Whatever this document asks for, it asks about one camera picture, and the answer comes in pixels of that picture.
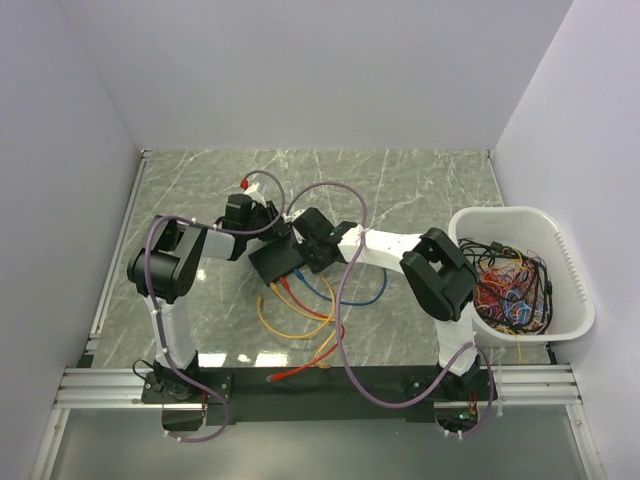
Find black network switch box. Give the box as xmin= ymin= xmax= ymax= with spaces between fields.
xmin=249 ymin=234 xmax=305 ymax=286

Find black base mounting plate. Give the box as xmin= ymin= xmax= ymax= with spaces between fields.
xmin=141 ymin=366 xmax=497 ymax=431

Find red ethernet patch cable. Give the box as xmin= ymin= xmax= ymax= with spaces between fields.
xmin=265 ymin=277 xmax=346 ymax=384

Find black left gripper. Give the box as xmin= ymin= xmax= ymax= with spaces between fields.
xmin=244 ymin=201 xmax=296 ymax=242

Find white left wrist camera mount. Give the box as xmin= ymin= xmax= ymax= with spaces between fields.
xmin=240 ymin=178 xmax=266 ymax=200

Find yellow ethernet cable loop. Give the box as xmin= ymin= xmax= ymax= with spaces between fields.
xmin=255 ymin=272 xmax=337 ymax=341

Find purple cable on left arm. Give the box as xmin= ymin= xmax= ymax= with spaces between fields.
xmin=147 ymin=169 xmax=287 ymax=444

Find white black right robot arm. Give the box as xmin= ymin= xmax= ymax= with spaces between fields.
xmin=289 ymin=208 xmax=479 ymax=399

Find white plastic basket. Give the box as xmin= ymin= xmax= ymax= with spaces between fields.
xmin=449 ymin=207 xmax=595 ymax=347

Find aluminium front frame rail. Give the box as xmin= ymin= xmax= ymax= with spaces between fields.
xmin=53 ymin=365 xmax=582 ymax=410

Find tangled cable bundle in basket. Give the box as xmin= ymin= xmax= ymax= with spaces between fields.
xmin=457 ymin=236 xmax=555 ymax=335

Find blue ethernet patch cable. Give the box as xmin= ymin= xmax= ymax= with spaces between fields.
xmin=293 ymin=267 xmax=389 ymax=307

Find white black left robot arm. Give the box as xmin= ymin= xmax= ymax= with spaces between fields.
xmin=127 ymin=194 xmax=292 ymax=402

